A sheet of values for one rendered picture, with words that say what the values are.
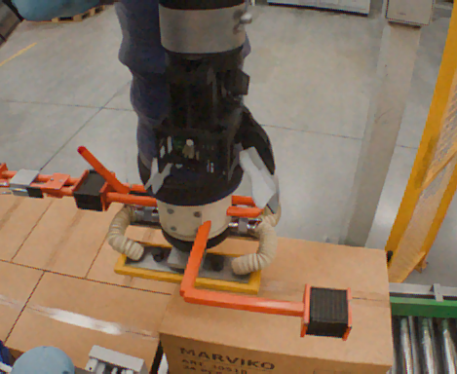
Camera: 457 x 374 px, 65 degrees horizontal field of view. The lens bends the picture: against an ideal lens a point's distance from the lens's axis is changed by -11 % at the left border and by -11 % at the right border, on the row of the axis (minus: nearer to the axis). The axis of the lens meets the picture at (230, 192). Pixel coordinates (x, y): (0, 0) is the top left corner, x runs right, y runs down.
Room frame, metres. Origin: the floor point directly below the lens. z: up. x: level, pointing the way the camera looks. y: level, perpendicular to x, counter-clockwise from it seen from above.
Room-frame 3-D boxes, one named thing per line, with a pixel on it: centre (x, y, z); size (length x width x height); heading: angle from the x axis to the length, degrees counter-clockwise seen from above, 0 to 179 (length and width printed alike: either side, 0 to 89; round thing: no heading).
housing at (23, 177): (0.78, 0.54, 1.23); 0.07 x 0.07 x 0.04; 81
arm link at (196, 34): (0.35, 0.02, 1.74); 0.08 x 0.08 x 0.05
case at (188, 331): (0.66, -0.15, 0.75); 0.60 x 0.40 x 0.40; 78
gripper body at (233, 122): (0.35, 0.03, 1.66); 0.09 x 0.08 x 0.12; 166
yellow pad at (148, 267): (0.61, 0.10, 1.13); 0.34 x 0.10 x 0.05; 81
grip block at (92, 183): (0.74, 0.33, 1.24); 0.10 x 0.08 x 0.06; 171
